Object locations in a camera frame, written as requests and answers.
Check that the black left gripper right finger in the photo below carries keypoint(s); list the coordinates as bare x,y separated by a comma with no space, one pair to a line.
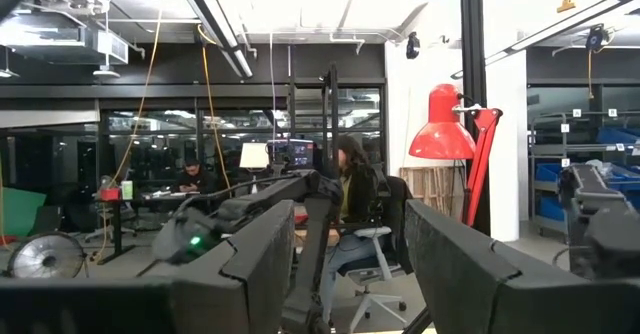
475,294

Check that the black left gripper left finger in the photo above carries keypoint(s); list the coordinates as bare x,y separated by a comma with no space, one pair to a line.
240,294

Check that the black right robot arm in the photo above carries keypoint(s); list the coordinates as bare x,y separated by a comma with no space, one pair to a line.
315,234

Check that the white office chair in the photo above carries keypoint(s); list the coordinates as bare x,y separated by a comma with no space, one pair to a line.
372,269

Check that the wooden crate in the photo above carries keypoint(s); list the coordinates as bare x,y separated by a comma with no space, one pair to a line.
430,189

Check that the person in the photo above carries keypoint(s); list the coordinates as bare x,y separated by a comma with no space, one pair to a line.
357,194
195,179

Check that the white lampshade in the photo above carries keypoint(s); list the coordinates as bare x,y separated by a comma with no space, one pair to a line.
254,155

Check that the black desk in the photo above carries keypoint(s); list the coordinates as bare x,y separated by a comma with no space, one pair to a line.
118,224

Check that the metal shelf with blue bins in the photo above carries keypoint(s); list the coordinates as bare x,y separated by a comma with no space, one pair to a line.
550,174

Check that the black monitor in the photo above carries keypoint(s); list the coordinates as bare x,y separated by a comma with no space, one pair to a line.
295,154

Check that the green white carton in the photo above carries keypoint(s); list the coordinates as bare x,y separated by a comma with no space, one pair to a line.
127,190

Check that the red desk lamp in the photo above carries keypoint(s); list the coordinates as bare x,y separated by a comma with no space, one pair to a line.
442,134

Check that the red box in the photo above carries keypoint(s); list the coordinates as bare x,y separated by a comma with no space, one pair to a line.
109,194

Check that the round metal fan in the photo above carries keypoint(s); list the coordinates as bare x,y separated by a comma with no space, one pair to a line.
45,256

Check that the black metal stand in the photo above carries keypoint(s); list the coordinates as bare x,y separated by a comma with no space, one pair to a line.
332,114

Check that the green panel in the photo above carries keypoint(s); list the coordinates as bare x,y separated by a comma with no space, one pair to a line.
20,211

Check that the ceiling light strip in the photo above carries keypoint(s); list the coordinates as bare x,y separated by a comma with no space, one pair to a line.
220,29

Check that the grey ventilation unit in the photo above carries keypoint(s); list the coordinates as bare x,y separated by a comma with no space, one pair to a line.
60,39

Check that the black security camera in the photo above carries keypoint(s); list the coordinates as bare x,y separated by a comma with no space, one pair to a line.
413,46

